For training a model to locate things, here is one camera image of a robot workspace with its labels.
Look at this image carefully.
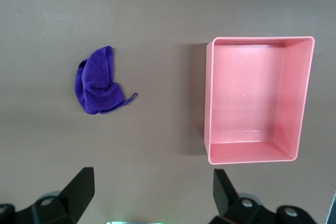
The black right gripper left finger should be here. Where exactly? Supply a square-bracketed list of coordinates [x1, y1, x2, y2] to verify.
[0, 167, 96, 224]

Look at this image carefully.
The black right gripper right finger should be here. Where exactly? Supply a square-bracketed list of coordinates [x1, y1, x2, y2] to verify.
[209, 168, 316, 224]

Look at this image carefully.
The purple microfiber cloth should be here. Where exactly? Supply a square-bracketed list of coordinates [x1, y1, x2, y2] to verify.
[73, 45, 139, 116]

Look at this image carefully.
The pink plastic bin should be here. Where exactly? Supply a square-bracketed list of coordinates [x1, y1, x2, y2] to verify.
[203, 36, 316, 166]

